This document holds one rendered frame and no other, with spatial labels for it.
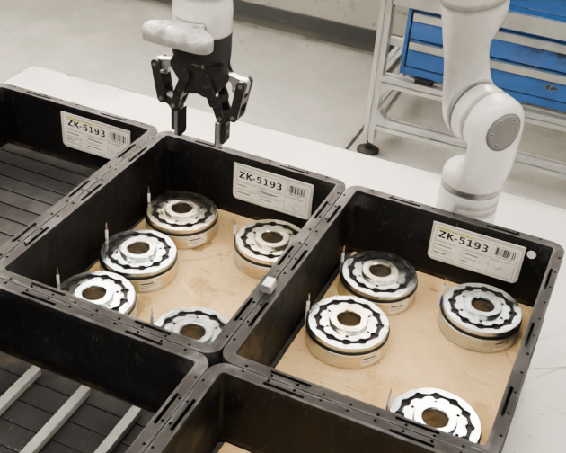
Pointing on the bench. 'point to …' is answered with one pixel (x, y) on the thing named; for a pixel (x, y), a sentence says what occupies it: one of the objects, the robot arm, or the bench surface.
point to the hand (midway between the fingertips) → (199, 128)
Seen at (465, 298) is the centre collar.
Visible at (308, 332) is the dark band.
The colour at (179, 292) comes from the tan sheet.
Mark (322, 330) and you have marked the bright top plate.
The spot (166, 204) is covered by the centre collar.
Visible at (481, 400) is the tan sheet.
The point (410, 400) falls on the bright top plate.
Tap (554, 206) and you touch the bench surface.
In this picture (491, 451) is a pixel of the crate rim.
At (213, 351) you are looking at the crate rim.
